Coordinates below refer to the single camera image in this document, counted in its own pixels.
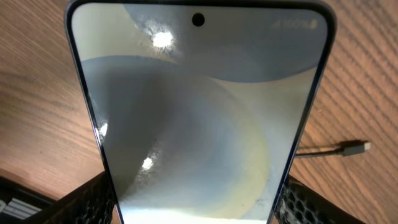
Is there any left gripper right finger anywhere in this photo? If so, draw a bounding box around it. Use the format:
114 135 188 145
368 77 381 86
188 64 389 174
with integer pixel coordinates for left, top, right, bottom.
274 176 364 224

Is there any black USB-C charging cable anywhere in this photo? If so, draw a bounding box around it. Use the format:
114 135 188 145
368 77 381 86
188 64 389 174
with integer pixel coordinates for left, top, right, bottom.
294 141 372 159

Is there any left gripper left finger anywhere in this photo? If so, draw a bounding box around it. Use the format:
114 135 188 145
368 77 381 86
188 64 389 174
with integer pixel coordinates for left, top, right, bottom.
23 172 115 224

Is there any Samsung Galaxy smartphone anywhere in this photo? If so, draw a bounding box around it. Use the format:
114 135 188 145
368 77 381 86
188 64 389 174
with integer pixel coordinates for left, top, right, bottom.
64 1 336 223

